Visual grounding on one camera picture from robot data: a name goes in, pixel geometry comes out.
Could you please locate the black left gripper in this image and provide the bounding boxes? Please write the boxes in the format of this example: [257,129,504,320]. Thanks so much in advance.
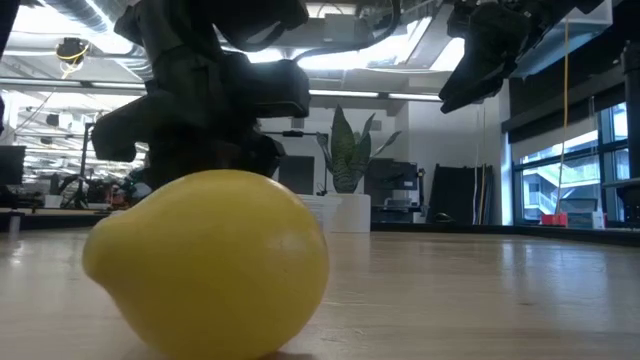
[92,53,311,191]

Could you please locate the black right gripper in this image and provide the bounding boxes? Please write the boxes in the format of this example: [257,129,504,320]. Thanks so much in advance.
[438,0,551,115]

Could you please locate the yellow lemon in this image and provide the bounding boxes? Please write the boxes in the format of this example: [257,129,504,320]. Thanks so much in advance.
[82,168,331,360]

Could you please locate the clear plastic tupperware container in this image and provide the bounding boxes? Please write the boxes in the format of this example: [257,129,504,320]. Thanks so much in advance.
[297,193,331,234]

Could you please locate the black leaning panels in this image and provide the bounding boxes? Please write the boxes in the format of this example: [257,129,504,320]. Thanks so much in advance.
[428,163,496,226]

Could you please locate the long linear ceiling light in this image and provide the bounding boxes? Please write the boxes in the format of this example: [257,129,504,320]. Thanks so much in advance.
[0,77,444,103]

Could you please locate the black shelf cart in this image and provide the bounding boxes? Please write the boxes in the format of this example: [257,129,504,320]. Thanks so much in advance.
[367,158,427,225]

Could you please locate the green snake plant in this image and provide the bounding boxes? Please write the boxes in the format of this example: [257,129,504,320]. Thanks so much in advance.
[315,103,403,195]

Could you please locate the white plant pot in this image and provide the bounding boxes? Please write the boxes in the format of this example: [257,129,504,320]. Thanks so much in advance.
[325,193,372,234]

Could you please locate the black monitor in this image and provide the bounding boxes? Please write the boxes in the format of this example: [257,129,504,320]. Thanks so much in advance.
[0,144,27,186]

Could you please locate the black camera boom stand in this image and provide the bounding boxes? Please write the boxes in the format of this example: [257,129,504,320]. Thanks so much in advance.
[264,129,330,196]

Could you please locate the black tall stand frame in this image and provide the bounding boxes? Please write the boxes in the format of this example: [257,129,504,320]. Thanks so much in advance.
[77,122,97,209]

